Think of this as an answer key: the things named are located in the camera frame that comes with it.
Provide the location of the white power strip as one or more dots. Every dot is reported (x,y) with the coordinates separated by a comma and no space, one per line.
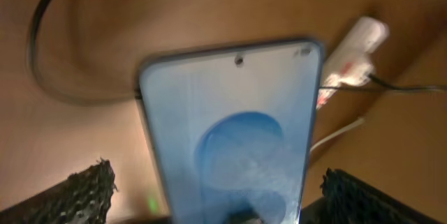
(350,63)

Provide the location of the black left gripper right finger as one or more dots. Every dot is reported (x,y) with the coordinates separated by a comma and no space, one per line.
(348,200)

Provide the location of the blue screen Galaxy smartphone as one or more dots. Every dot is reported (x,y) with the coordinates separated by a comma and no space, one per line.
(231,128)

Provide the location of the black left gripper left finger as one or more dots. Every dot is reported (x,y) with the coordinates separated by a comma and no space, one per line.
(84,197)

